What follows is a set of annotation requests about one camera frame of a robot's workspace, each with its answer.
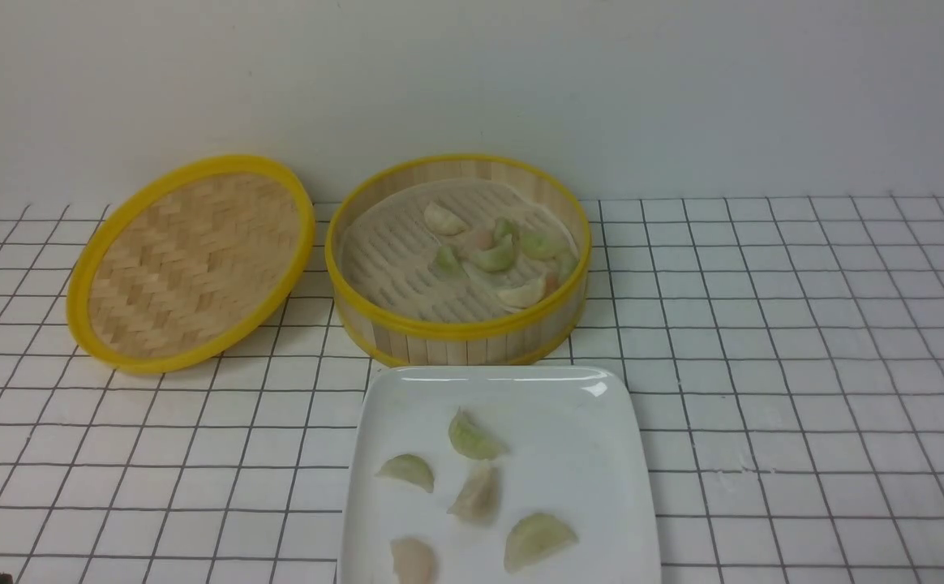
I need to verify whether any small green dumpling steamer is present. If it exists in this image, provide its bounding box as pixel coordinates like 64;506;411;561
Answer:
493;216;519;243
432;245;464;277

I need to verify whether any white dumpling steamer front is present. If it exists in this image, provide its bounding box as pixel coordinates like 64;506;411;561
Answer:
495;276;547;311

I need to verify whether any white dumpling steamer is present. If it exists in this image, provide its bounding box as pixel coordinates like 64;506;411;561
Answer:
423;202;469;237
495;276;547;311

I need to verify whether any green dumpling plate top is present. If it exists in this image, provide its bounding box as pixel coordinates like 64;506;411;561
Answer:
448;408;508;461

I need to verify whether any green dumpling plate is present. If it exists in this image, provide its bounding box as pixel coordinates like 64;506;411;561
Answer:
375;453;435;494
503;513;579;574
448;408;508;461

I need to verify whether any white square plate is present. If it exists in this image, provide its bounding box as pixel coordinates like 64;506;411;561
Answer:
337;365;662;583

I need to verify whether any green dumpling plate left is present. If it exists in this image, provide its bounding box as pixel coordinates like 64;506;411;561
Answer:
375;453;435;494

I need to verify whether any pink dumpling plate centre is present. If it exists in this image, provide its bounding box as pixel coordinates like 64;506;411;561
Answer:
447;463;500;526

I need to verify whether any pink dumpling plate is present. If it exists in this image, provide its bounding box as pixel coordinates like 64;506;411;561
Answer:
390;537;436;584
447;463;500;526

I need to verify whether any green dumpling plate lower right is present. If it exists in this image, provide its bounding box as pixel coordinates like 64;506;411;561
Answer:
503;513;579;574

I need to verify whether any pink dumpling plate bottom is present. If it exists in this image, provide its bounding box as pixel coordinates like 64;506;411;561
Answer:
390;537;436;584

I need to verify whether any bamboo steamer basket yellow rim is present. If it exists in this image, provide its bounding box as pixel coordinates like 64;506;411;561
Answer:
326;154;592;367

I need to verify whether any pink dumpling in steamer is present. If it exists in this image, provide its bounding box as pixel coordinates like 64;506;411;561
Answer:
458;228;495;256

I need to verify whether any small green dumpling steamer top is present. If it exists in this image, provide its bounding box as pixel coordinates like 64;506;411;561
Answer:
493;216;519;243

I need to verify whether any white dumpling steamer top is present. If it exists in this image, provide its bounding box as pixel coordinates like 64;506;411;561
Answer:
423;202;469;237

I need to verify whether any bamboo steamer lid yellow rim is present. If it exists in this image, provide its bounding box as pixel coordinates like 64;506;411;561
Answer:
67;155;316;375

